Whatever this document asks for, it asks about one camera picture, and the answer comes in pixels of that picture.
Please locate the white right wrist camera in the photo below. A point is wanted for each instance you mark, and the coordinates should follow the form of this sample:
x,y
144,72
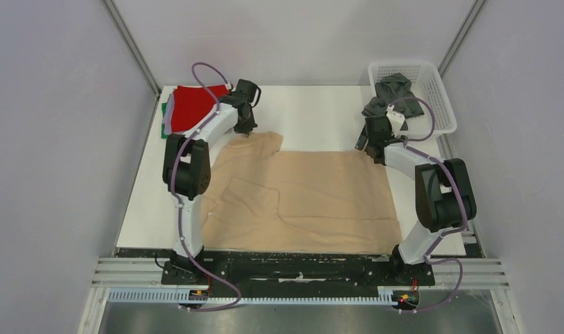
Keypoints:
x,y
397,121

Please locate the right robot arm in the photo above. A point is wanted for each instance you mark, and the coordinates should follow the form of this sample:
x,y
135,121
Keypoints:
x,y
444,199

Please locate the white slotted cable duct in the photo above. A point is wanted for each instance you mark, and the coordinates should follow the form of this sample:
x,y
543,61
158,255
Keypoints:
x,y
185,296

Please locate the left aluminium corner post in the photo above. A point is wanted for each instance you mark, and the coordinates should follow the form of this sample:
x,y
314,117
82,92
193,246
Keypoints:
x,y
134,50

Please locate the dark grey t shirt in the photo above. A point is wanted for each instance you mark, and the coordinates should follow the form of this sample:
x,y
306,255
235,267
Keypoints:
x,y
387,90

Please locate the folded lavender t shirt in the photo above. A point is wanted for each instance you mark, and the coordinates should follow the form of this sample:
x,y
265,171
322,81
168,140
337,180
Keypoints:
x,y
169,114

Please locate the beige t shirt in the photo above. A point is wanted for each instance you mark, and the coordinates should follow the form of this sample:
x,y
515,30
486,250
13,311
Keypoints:
x,y
264,199

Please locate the folded red t shirt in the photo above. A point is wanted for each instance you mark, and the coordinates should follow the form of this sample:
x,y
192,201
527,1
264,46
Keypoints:
x,y
192,104

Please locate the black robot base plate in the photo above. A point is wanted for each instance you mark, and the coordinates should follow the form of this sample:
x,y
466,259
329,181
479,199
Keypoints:
x,y
252,275

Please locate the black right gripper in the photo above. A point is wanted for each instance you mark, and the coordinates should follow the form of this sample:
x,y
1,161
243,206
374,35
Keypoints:
x,y
363,141

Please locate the aluminium corner post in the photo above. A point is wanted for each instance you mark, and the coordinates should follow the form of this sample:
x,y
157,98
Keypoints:
x,y
461,35
134,50

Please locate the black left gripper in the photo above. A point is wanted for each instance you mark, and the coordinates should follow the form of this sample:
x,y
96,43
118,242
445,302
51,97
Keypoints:
x,y
247,128

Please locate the right aluminium corner post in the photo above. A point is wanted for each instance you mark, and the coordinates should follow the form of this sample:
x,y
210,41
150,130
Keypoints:
x,y
461,35

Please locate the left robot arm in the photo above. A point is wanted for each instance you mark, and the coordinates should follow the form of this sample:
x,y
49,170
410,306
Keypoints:
x,y
187,167

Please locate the white plastic basket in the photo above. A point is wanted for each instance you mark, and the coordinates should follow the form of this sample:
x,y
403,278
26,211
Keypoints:
x,y
426,85

